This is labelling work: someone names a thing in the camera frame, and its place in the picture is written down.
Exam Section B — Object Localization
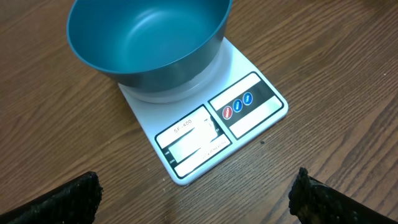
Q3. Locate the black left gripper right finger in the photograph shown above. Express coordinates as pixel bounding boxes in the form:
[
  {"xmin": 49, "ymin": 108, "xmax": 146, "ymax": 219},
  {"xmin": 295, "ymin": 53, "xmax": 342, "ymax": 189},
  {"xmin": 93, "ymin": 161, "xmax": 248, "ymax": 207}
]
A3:
[{"xmin": 288, "ymin": 167, "xmax": 397, "ymax": 224}]

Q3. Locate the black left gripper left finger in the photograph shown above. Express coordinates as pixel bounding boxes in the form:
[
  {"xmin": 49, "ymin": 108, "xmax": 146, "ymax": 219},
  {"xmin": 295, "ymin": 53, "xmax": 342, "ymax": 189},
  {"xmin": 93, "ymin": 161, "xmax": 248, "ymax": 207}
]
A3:
[{"xmin": 1, "ymin": 171, "xmax": 103, "ymax": 224}]

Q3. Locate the blue bowl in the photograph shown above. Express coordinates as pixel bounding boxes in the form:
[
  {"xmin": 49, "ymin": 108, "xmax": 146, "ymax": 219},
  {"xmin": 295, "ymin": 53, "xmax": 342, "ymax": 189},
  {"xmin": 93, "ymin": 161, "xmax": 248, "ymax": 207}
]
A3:
[{"xmin": 67, "ymin": 0, "xmax": 233, "ymax": 93}]

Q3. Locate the white kitchen scale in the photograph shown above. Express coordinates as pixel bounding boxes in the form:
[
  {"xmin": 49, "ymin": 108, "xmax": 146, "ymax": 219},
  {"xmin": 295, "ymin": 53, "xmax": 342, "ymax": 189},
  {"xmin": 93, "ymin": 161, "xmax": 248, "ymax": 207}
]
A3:
[{"xmin": 120, "ymin": 39, "xmax": 289, "ymax": 185}]

